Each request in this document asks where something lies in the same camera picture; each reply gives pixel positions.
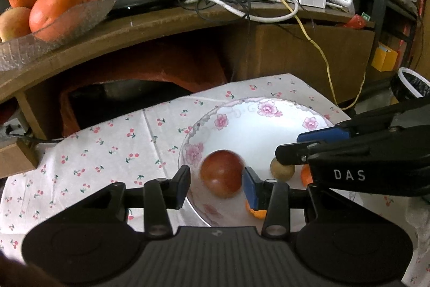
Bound small brown round fruit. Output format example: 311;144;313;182
270;157;296;180

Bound yellow box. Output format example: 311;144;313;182
371;42;399;72

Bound pink floral white bowl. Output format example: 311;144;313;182
177;97;357;228

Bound yellow cable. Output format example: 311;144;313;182
119;0;367;111

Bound brown cardboard box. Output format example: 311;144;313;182
220;23;375;107

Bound red apple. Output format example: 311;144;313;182
200;150;245;199

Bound curved wooden desk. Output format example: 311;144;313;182
0;1;375;179

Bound red-brown tub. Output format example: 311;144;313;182
60;41;230;137

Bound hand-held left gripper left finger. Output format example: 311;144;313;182
72;165;191;238

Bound white cable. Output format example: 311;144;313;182
183;0;299;23

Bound small orange tangerine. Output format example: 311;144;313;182
245;201;267;219
300;165;314;187

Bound white wall socket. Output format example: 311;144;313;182
3;121;25;137

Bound red plastic packet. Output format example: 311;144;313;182
342;13;367;29

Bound clear glass fruit dish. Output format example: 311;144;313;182
0;0;117;71

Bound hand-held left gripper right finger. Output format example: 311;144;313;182
244;166;356;238

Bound cherry print white tablecloth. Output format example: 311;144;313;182
0;73;430;287

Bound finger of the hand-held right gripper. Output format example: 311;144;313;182
296;98;430;144
275;126;430;166

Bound yellow-red apple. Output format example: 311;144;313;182
0;6;32;43

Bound bin with black bag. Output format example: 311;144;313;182
390;67;430;103

